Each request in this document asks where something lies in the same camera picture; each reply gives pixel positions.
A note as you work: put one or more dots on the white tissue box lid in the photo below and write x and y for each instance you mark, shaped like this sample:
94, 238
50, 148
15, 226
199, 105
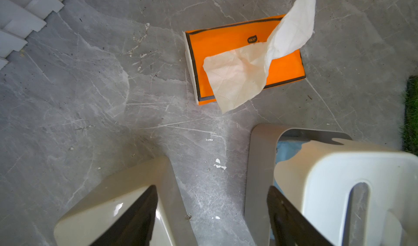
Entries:
318, 181

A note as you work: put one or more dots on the blue tissue paper pack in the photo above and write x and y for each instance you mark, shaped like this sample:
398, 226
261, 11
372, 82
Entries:
287, 149

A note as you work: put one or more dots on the beige tissue box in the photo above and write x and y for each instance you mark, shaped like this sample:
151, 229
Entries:
92, 216

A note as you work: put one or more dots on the green artificial grass mat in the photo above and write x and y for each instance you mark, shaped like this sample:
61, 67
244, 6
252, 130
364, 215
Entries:
410, 128

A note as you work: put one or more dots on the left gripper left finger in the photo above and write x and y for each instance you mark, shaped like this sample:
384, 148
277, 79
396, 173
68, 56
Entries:
135, 226

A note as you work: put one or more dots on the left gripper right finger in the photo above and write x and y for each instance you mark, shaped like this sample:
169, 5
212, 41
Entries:
289, 226

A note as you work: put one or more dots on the grey tissue box base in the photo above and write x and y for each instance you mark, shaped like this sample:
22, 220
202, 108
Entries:
261, 163

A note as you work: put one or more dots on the orange tissue pack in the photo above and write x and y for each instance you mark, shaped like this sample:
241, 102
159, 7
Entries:
232, 64

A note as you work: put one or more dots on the white fence flower planter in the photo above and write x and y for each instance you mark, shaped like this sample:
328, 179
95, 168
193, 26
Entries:
19, 18

